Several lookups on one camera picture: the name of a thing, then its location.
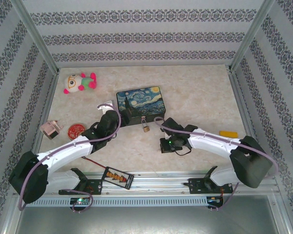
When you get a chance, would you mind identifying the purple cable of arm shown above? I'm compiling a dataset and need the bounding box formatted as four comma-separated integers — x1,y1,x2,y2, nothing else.
153,116,278,212
19,102,123,213

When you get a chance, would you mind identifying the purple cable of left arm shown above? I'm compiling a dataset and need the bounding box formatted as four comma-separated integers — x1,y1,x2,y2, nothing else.
19,102,123,213

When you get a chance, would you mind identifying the red gold round disc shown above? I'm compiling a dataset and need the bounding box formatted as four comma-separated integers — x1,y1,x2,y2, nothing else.
67,123,86,140

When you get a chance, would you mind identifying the left aluminium side rail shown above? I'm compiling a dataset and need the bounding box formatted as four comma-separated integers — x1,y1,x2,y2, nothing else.
24,69,61,176

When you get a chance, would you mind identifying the right aluminium corner post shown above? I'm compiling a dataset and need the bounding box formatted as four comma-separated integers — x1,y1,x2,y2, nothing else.
229,0,276,73

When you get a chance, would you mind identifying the right controller board with LEDs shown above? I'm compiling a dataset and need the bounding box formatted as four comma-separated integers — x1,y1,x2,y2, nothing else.
207,196,224,205

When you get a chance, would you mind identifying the white pink green plush toy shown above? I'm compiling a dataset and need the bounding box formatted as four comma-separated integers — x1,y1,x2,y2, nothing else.
63,72,98,95

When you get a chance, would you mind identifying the left controller board with LEDs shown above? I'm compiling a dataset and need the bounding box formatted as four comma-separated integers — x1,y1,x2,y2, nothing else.
70,197,90,206

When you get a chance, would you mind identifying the small brass padlock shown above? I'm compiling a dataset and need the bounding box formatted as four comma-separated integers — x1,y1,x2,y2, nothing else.
141,116,151,134

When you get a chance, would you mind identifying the black abacus with orange beads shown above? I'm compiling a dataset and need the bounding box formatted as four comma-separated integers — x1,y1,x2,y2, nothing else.
101,166,135,190

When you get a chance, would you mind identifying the left aluminium corner post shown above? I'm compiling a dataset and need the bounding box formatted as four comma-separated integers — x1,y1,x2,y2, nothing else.
9,0,61,74

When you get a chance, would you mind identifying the aluminium corner post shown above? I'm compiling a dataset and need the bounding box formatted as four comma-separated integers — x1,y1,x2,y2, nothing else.
9,0,61,74
229,0,276,73

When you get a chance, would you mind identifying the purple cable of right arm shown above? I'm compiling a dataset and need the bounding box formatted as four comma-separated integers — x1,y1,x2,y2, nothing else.
153,116,278,212

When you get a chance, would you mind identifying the right aluminium side rail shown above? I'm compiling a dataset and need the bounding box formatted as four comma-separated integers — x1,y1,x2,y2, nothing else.
227,67,268,175

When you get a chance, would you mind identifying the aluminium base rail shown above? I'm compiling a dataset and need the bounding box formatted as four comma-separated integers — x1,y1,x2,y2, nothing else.
13,170,279,195

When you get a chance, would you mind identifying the grey slotted cable duct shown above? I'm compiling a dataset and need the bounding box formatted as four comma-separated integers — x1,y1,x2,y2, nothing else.
23,196,208,207

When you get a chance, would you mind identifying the pink and black plastic gadget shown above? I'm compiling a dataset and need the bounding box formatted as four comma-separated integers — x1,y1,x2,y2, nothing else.
40,119,65,141

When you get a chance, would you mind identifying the aluminium side rail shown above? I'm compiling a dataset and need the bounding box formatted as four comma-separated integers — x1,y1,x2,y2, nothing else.
227,67,268,175
24,69,61,176

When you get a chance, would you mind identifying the starry night tin box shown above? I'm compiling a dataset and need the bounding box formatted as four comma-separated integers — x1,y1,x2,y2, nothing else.
116,86,167,127

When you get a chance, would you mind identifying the thin red cable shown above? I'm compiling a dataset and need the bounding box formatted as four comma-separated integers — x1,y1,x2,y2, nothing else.
83,156,107,169

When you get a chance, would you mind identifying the grey metal sheet panel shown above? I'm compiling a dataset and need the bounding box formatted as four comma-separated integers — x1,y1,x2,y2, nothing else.
0,194,293,234

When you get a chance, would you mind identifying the controller board with leds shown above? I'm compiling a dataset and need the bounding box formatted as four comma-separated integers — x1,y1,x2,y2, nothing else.
70,197,90,206
207,196,224,205

